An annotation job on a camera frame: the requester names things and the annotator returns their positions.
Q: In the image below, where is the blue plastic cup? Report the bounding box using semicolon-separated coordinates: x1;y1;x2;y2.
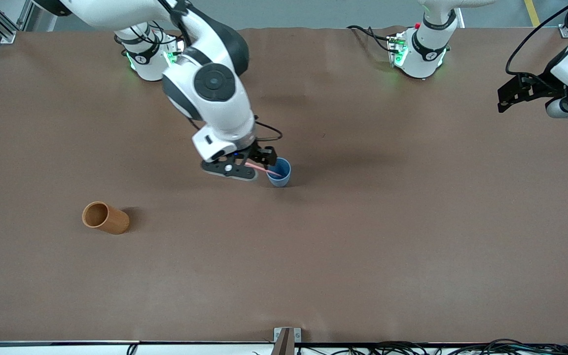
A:
266;157;292;188

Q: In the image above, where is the wooden cylindrical cup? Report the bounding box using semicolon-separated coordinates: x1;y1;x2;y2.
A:
82;201;130;235

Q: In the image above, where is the brown table cover sheet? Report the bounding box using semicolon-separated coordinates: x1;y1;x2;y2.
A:
0;26;568;345

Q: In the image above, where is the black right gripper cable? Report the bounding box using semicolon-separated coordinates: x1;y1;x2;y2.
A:
253;120;284;142

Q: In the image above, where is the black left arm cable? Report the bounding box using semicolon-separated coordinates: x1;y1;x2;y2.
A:
505;0;568;75

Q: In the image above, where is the black left base cable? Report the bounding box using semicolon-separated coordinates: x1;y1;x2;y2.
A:
347;25;394;52

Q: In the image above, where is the metal table edge bracket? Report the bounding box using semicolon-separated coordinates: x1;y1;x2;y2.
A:
274;327;302;355

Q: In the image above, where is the black cable bundle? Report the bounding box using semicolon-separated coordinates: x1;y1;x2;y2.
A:
296;339;568;355

